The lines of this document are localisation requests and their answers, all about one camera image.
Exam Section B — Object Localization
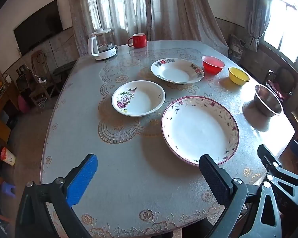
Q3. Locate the yellow plastic bowl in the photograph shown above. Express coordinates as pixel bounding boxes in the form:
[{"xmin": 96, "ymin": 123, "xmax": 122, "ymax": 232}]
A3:
[{"xmin": 228, "ymin": 67, "xmax": 250, "ymax": 85}]

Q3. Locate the large purple-rimmed floral plate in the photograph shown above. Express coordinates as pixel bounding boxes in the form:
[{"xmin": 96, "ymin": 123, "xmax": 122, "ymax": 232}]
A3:
[{"xmin": 161, "ymin": 96, "xmax": 240, "ymax": 166}]

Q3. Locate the white plate with red-green print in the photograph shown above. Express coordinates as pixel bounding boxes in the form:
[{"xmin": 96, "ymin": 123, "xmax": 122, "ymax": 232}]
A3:
[{"xmin": 150, "ymin": 58, "xmax": 205, "ymax": 84}]

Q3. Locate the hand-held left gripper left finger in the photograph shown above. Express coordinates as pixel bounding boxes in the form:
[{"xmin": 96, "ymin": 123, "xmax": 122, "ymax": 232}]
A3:
[{"xmin": 15, "ymin": 153, "xmax": 99, "ymax": 238}]

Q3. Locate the sheer window curtain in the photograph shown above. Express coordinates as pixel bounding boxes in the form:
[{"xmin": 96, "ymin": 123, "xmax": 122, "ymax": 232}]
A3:
[{"xmin": 66, "ymin": 0, "xmax": 151, "ymax": 57}]

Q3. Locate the dark bench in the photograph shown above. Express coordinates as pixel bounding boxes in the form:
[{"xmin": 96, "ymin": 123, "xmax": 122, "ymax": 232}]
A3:
[{"xmin": 52, "ymin": 61, "xmax": 77, "ymax": 82}]

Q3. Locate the tied grey curtain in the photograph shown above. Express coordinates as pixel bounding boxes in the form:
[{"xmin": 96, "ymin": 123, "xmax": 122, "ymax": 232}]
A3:
[{"xmin": 246, "ymin": 0, "xmax": 274, "ymax": 52}]

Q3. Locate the floral lace tablecloth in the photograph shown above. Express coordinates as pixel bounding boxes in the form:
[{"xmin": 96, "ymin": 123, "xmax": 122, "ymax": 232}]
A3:
[{"xmin": 40, "ymin": 40, "xmax": 296, "ymax": 238}]

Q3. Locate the draped lace curtain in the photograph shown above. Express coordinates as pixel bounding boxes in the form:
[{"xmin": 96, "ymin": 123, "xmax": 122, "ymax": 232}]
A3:
[{"xmin": 149, "ymin": 0, "xmax": 229, "ymax": 55}]

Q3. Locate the red mug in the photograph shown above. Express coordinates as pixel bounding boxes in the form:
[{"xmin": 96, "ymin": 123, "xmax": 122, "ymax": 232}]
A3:
[{"xmin": 127, "ymin": 33, "xmax": 147, "ymax": 48}]

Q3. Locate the white glass electric kettle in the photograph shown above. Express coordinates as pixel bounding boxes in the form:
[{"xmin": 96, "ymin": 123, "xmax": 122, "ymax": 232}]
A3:
[{"xmin": 88, "ymin": 29, "xmax": 119, "ymax": 60}]

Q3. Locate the red plastic bowl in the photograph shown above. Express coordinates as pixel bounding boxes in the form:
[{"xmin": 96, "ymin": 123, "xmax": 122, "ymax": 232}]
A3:
[{"xmin": 202, "ymin": 56, "xmax": 225, "ymax": 75}]

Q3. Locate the wooden cabinet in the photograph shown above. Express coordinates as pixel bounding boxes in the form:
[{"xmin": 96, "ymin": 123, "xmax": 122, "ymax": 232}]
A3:
[{"xmin": 0, "ymin": 66, "xmax": 21, "ymax": 144}]

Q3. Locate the patterned sack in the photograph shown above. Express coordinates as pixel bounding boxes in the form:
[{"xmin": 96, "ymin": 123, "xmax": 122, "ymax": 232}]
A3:
[{"xmin": 228, "ymin": 34, "xmax": 246, "ymax": 63}]

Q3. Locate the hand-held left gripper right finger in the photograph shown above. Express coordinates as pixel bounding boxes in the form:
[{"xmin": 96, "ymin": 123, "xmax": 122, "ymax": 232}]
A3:
[{"xmin": 199, "ymin": 154, "xmax": 283, "ymax": 238}]

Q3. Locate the black wall television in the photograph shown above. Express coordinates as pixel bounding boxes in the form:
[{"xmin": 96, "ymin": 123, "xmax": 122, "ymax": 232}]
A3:
[{"xmin": 13, "ymin": 0, "xmax": 63, "ymax": 56}]

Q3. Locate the white rose-print deep plate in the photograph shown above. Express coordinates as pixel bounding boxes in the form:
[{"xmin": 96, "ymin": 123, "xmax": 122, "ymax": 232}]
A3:
[{"xmin": 111, "ymin": 80, "xmax": 166, "ymax": 117}]

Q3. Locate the wooden chair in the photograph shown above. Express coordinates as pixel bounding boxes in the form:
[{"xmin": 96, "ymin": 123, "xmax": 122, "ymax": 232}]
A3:
[{"xmin": 30, "ymin": 50, "xmax": 61, "ymax": 107}]

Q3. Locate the dark chair with red cloth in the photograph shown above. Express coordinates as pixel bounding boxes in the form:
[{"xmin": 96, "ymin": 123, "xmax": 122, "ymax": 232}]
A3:
[{"xmin": 263, "ymin": 67, "xmax": 298, "ymax": 102}]

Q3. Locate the bright window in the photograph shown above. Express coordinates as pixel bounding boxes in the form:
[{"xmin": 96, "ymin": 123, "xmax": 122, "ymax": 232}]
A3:
[{"xmin": 261, "ymin": 0, "xmax": 298, "ymax": 70}]

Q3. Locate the stainless steel bowl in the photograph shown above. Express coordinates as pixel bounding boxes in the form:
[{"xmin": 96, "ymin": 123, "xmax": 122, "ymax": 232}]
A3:
[{"xmin": 254, "ymin": 84, "xmax": 284, "ymax": 117}]

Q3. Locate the purple plastic stool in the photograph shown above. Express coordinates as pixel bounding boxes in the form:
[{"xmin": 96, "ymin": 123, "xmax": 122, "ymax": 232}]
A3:
[{"xmin": 1, "ymin": 181, "xmax": 16, "ymax": 199}]

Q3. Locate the red and white bucket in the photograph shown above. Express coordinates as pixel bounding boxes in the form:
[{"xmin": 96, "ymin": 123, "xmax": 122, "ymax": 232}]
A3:
[{"xmin": 0, "ymin": 147, "xmax": 16, "ymax": 166}]

